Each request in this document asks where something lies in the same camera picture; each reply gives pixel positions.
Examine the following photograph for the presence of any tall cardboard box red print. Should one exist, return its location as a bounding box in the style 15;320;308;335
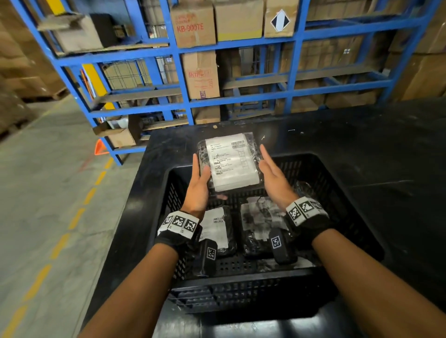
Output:
181;51;221;100

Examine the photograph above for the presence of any black plastic crate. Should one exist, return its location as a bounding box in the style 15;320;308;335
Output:
148;153;386;326

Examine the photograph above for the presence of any cardboard box with red print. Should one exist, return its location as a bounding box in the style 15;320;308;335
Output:
170;1;217;49

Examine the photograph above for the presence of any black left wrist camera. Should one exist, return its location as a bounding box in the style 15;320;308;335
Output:
193;238;219;278

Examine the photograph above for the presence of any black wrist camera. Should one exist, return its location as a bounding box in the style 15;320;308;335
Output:
268;228;299;265
193;238;219;278

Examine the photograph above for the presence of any small low cardboard box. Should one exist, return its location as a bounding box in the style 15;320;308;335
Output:
194;106;221;125

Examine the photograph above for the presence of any open cardboard box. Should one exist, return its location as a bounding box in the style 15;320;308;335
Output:
37;13;118;53
92;114;144;149

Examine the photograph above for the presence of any cardboard box with diamond label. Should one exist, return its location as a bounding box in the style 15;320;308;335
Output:
263;0;300;38

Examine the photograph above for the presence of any black right wrist band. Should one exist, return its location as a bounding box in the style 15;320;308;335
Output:
285;196;330;245

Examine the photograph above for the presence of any person's left forearm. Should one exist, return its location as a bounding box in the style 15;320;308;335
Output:
78;243;180;338

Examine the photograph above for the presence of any yellow post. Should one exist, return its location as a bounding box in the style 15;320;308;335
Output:
46;0;116;111

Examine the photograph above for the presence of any stack of cardboard boxes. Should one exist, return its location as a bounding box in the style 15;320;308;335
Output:
0;0;69;137

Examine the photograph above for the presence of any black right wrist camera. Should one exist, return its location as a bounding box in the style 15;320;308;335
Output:
268;228;299;265

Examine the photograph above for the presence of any person's right forearm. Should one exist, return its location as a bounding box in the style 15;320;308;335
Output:
311;228;446;338

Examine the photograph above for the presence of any black packet with white label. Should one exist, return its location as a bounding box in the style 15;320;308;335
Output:
239;196;290;258
200;205;238;258
197;132;264;194

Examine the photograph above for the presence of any plain cardboard box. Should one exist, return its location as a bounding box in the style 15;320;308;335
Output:
213;0;265;42

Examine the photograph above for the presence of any blue metal shelving rack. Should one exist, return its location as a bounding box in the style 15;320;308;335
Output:
10;0;444;166

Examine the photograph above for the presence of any person's right hand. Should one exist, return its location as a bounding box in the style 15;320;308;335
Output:
258;144;300;211

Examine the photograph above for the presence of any pile of large cardboard boxes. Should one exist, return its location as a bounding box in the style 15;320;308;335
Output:
383;0;446;102

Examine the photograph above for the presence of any row of boxes behind rack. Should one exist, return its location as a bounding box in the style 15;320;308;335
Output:
275;0;392;115

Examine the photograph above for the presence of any person's left hand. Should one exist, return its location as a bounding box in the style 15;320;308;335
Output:
181;153;212;220

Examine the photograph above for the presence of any wire mesh cage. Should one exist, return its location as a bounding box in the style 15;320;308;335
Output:
102;57;182;109

